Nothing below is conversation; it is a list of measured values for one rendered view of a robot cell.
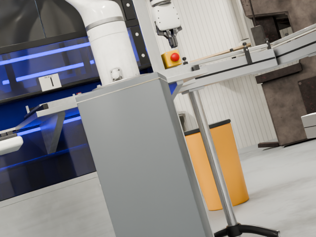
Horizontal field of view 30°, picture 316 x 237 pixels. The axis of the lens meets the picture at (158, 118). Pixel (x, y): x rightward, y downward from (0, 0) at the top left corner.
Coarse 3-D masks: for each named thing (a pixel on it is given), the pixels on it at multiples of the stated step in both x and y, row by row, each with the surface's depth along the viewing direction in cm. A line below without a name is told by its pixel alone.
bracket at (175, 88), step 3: (180, 81) 235; (171, 84) 239; (174, 84) 236; (177, 84) 234; (180, 84) 235; (171, 87) 240; (174, 87) 237; (177, 87) 237; (180, 87) 238; (171, 90) 241; (174, 90) 239; (177, 90) 240; (171, 93) 241; (174, 93) 241; (177, 93) 243; (174, 96) 245
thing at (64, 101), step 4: (72, 96) 226; (56, 100) 223; (60, 100) 224; (64, 100) 224; (68, 100) 225; (72, 100) 226; (40, 104) 221; (48, 104) 222; (52, 104) 222; (56, 104) 223; (60, 104) 224; (36, 108) 227; (24, 116) 250
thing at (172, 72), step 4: (188, 64) 234; (172, 68) 231; (176, 68) 231; (180, 68) 232; (184, 68) 233; (188, 68) 233; (160, 72) 229; (164, 72) 229; (168, 72) 230; (172, 72) 230; (176, 72) 231; (180, 72) 232; (184, 72) 232; (168, 76) 230; (172, 76) 230
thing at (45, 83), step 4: (48, 76) 250; (52, 76) 250; (56, 76) 251; (40, 80) 248; (44, 80) 249; (48, 80) 250; (52, 80) 250; (56, 80) 251; (40, 84) 248; (44, 84) 249; (48, 84) 249; (56, 84) 251; (60, 84) 251; (44, 88) 248; (48, 88) 249; (52, 88) 250
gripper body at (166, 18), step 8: (152, 8) 229; (160, 8) 228; (168, 8) 229; (152, 16) 230; (160, 16) 227; (168, 16) 229; (176, 16) 230; (160, 24) 227; (168, 24) 228; (176, 24) 230
